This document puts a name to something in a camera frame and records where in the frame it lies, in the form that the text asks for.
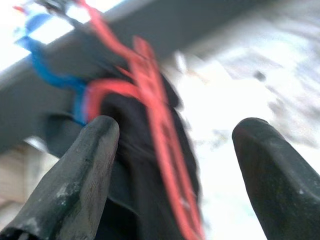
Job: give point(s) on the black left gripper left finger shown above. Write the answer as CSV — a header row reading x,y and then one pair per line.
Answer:
x,y
75,187

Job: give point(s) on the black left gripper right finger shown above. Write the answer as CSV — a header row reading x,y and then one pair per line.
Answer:
x,y
280,195

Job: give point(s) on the blue plastic hanger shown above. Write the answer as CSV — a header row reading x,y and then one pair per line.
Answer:
x,y
60,80

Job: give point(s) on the red plastic hanger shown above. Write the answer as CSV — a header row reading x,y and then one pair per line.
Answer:
x,y
150,82

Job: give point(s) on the black printed t-shirt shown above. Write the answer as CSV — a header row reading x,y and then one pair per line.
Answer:
x,y
135,140

